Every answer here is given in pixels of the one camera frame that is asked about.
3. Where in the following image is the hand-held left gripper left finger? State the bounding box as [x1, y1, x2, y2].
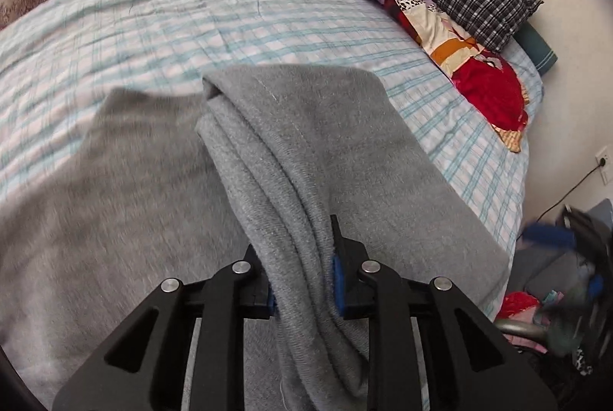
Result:
[52, 243, 277, 411]

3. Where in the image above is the red cloth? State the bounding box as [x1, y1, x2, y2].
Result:
[499, 291, 543, 322]

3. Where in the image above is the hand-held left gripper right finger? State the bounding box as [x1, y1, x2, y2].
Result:
[329, 214, 559, 411]

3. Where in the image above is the teal cushion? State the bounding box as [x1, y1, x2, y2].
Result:
[390, 0, 559, 76]

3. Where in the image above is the bed with plaid sheet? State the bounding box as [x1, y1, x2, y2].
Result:
[0, 0, 544, 335]

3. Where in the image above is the grey blanket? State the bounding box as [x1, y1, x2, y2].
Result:
[0, 63, 511, 411]

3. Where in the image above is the grey clothing pile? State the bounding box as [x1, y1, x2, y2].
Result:
[506, 245, 582, 299]

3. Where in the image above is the white wall socket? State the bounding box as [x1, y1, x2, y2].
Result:
[594, 146, 613, 187]

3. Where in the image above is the colourful floral quilt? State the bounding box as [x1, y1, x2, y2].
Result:
[312, 0, 530, 153]

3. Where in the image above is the grey metal bar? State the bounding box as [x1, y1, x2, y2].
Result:
[493, 317, 551, 341]

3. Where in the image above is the black power cable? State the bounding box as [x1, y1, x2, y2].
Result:
[534, 163, 605, 224]

